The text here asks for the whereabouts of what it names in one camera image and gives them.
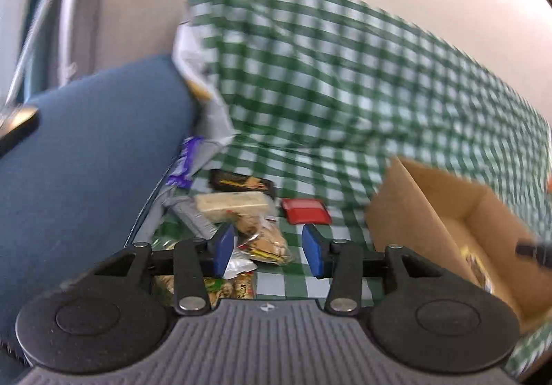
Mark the green checkered cloth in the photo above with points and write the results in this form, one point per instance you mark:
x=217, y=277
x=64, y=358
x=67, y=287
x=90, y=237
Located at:
x=323, y=93

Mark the red snack packet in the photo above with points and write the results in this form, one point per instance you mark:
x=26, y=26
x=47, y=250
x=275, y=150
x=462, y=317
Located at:
x=305, y=211

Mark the yellow wafer bar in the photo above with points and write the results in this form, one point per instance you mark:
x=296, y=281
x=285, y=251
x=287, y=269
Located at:
x=478, y=269

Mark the cardboard box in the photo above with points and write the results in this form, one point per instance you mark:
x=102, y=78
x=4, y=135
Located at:
x=436, y=213

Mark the silver foil snack bar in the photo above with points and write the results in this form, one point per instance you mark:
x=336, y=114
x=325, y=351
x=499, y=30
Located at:
x=184, y=208

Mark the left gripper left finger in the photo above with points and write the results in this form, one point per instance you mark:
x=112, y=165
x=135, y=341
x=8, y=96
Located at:
x=196, y=259

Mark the puffed rice bar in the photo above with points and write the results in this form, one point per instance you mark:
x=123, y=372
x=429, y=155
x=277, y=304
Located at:
x=218, y=207

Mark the black chocolate bar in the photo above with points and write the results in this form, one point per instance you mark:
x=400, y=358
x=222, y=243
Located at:
x=222, y=180

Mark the clear bag of cookies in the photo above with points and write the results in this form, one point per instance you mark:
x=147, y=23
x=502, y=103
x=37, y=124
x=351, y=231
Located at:
x=261, y=239

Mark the purple chocolate bar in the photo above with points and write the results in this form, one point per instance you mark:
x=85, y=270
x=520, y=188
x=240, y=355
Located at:
x=181, y=175

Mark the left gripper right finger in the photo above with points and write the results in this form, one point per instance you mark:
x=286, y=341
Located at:
x=341, y=261

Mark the bag of peanuts green label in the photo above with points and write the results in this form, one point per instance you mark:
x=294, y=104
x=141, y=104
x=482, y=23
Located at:
x=217, y=288

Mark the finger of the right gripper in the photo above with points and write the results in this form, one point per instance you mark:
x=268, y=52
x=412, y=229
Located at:
x=540, y=252

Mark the red yellow peanut snack pack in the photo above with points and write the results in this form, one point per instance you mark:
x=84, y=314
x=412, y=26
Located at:
x=244, y=286

